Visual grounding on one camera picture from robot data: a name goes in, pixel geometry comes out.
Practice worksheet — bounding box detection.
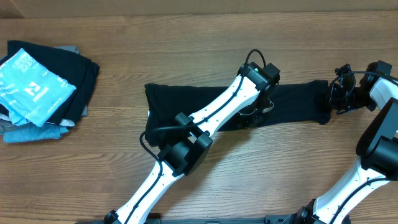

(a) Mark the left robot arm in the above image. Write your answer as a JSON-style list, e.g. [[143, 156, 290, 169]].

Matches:
[[103, 62, 280, 224]]

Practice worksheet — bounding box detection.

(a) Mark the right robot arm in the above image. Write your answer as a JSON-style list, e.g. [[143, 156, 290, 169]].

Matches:
[[283, 60, 397, 223]]

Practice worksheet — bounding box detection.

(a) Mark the folded black shirt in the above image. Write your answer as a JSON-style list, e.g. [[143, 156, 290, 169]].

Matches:
[[1, 40, 100, 124]]

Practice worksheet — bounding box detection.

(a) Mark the folded white grey garment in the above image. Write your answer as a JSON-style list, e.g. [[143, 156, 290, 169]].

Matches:
[[1, 114, 75, 134]]

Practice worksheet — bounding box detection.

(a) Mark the folded blue heather shirt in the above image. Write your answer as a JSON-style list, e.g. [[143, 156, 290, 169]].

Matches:
[[3, 123, 69, 143]]

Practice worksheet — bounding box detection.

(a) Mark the folded light blue printed shirt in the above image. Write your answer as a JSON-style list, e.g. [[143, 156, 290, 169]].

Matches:
[[1, 49, 76, 127]]

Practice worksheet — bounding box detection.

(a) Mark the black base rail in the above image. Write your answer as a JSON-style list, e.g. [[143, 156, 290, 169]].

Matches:
[[74, 213, 352, 224]]

